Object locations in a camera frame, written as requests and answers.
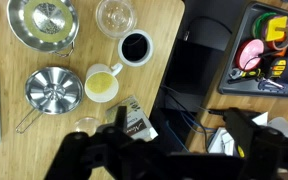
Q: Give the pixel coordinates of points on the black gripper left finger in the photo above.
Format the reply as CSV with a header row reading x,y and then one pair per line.
x,y
121,118

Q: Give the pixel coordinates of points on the white power strip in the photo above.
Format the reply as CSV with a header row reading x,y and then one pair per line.
x,y
217,141

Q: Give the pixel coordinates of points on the white ceramic mug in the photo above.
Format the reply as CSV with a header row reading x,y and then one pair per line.
x,y
100,83

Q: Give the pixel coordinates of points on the small steel saucepan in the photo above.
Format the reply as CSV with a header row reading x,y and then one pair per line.
x,y
54,90

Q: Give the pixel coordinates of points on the white and brown carton box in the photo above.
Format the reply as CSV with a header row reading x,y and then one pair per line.
x,y
138,124

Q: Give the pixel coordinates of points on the green tape roll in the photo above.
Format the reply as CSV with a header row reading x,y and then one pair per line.
x,y
257,25

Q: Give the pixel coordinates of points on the yellow plastic block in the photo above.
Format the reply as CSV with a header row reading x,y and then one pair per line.
x,y
275,26

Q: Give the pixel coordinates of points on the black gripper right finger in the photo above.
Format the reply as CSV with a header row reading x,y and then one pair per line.
x,y
242,130

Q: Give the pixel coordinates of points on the clear glass ashtray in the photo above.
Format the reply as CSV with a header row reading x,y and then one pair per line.
x,y
115,16

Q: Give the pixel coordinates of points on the silver adjustable wrench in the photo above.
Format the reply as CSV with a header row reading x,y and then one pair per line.
x,y
234,73

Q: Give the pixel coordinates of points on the black plastic tray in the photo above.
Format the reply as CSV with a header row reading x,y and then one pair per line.
x,y
227,87

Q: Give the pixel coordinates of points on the pink tape roll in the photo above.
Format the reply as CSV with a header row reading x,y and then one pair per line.
x,y
250,50

